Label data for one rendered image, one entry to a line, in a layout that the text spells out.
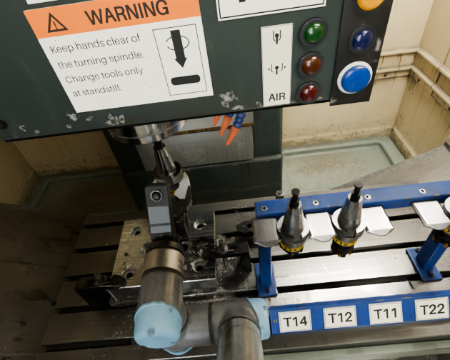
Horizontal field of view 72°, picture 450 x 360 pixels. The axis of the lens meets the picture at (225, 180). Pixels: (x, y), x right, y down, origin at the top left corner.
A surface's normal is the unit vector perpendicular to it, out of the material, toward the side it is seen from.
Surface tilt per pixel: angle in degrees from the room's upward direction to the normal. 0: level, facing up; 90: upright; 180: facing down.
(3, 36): 90
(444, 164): 24
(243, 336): 40
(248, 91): 90
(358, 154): 0
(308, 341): 0
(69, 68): 90
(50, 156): 90
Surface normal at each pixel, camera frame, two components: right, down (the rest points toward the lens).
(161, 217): -0.06, 0.22
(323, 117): 0.04, 0.70
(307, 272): -0.11, -0.70
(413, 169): -0.51, -0.59
